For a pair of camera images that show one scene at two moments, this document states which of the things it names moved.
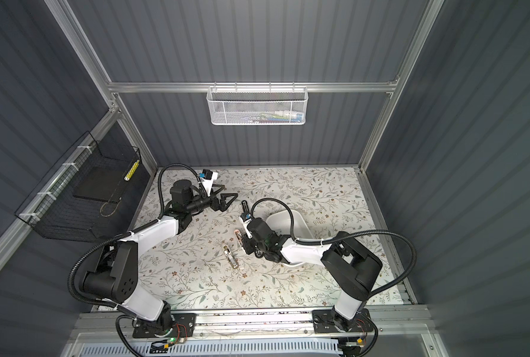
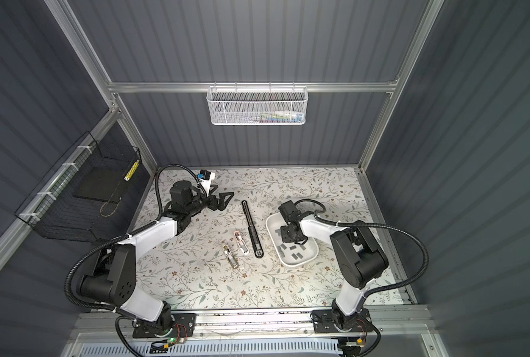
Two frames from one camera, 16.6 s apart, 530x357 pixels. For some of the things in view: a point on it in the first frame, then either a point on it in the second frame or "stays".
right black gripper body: [251, 245] to [286, 235]
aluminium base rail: [380, 324] stays
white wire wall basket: [257, 105] stays
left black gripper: [222, 205] stays
